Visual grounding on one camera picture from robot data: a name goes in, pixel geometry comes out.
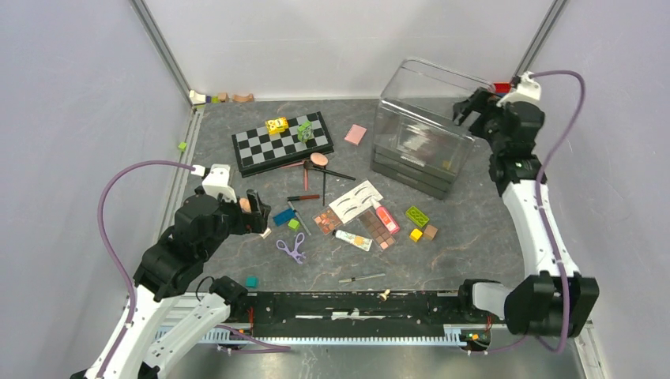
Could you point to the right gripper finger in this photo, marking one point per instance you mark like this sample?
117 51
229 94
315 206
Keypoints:
476 128
476 102

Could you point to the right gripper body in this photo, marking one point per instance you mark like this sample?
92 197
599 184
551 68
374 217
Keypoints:
489 109

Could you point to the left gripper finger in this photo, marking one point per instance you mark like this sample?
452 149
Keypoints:
254 202
263 215

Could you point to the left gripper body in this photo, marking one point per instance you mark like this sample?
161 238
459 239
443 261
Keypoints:
232 219

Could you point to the beige makeup sponge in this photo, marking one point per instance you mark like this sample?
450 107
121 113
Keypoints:
244 204

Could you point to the clear acrylic makeup organizer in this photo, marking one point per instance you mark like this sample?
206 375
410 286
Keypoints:
416 141

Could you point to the thin black makeup brush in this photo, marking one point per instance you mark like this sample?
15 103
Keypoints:
324 182

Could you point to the peach powder puff brush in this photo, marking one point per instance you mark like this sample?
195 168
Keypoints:
316 159

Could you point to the brown eyeshadow palette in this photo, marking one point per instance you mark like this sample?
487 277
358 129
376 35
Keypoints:
374 227

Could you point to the pink bottle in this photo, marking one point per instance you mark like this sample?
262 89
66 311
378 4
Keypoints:
385 217

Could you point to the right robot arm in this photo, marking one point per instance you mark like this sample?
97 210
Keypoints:
554 298

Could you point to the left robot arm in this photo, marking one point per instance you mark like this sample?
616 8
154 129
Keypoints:
166 270

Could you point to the cream wooden block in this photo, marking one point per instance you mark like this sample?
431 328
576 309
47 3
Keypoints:
266 233

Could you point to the red blue bricks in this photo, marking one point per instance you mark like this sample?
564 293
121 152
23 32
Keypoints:
501 88

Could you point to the blue block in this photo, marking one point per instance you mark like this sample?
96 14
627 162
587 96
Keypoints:
283 217

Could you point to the grey pencil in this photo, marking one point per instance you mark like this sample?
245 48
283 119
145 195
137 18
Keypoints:
299 218

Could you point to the small green cube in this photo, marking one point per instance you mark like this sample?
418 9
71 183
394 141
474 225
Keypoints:
294 224

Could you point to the brown lip pencil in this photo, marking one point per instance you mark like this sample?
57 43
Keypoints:
303 197

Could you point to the black white chessboard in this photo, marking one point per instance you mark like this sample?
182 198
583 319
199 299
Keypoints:
257 151

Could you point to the small clear eyeshadow palette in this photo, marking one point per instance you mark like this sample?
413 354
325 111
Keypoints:
327 221

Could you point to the teal cube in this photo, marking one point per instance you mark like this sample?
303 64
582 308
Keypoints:
251 282

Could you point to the white eyebrow stencil card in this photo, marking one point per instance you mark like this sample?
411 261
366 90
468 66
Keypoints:
355 202

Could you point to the yellow toy block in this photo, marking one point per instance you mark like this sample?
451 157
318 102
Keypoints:
276 125

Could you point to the green toy block on chessboard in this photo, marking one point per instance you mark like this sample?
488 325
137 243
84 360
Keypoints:
305 132

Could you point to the white cream tube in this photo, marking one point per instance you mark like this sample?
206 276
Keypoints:
357 241

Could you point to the green lego brick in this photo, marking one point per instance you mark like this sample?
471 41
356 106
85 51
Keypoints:
419 218

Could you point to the pink sponge pad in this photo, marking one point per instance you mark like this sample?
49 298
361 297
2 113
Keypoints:
355 134

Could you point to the brown wooden cube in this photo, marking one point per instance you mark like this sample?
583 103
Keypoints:
430 232

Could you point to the wooden blocks in corner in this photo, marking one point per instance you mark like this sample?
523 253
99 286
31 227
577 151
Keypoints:
198 99

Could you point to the yellow cube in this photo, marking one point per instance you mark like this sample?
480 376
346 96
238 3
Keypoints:
416 234

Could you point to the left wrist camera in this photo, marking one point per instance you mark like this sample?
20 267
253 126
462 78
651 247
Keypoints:
215 181

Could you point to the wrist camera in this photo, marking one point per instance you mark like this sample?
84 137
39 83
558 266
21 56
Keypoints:
526 89
215 181

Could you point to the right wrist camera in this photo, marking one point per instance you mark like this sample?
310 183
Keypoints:
526 89

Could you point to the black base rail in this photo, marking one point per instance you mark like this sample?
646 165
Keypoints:
359 314

